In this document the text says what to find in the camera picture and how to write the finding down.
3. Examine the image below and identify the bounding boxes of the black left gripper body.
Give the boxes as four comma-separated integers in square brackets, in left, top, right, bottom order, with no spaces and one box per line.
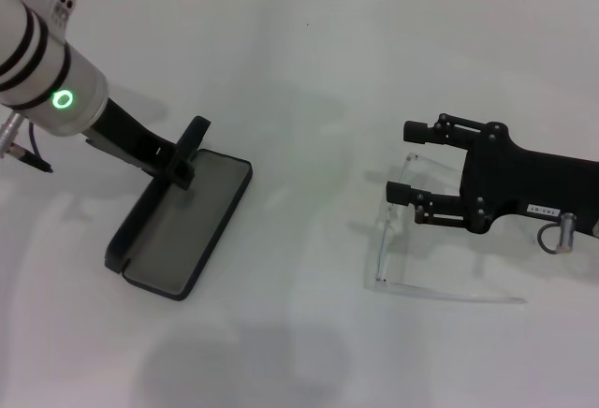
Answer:
[83,96,188,181]

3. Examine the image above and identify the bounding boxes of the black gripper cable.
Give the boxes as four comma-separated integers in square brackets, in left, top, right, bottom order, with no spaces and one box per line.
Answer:
[535,219,562,255]
[0,112,53,174]

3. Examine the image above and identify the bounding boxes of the silver right wrist connector stud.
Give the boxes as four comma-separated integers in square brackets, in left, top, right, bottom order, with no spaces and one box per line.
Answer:
[558,212,577,254]

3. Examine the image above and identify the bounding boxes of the clear white glasses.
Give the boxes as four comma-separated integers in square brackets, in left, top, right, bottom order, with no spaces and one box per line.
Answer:
[363,152,526,306]

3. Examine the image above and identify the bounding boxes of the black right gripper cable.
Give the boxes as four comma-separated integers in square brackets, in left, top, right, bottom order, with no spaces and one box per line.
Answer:
[535,219,562,255]

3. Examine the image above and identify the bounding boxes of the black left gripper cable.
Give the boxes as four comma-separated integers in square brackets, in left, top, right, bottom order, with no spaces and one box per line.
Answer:
[0,112,53,174]

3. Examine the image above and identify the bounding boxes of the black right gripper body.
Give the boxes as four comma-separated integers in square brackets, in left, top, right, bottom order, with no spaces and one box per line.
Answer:
[460,121,599,240]

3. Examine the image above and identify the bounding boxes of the black glasses case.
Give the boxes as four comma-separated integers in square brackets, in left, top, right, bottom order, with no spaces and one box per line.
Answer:
[103,147,255,303]

